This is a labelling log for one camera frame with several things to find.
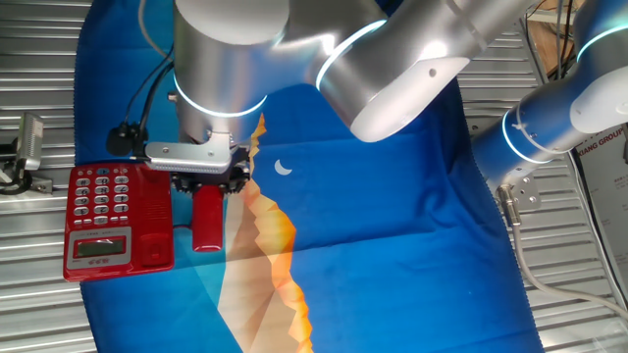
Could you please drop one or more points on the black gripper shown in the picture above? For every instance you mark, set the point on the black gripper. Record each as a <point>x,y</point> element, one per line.
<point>211,179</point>

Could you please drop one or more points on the red telephone handset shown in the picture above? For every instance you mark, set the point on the red telephone handset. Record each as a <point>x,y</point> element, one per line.
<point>207,220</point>

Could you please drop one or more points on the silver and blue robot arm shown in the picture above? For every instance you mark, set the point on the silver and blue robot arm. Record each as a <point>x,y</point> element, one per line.
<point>392,59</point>

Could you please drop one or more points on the red telephone base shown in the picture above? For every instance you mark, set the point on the red telephone base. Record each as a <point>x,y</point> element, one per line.
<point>147,220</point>

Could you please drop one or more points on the blue landscape print cloth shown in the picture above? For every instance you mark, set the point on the blue landscape print cloth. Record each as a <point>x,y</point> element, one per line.
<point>382,245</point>

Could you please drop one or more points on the white device at edge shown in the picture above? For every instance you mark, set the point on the white device at edge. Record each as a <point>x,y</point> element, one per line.
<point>19,184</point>

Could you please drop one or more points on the brown wooden board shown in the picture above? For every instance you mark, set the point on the brown wooden board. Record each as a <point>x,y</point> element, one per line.
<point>542,49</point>

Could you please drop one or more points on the white printed sign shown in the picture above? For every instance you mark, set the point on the white printed sign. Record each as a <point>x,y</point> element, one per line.
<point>608,186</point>

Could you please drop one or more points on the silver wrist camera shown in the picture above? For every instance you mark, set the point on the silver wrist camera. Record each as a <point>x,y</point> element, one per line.
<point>189,157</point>

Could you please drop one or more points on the silver camera on stand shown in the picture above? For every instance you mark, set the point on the silver camera on stand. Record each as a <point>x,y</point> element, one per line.
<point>30,139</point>

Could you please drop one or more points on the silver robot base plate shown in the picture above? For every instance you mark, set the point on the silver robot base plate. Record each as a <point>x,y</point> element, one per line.
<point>527,193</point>

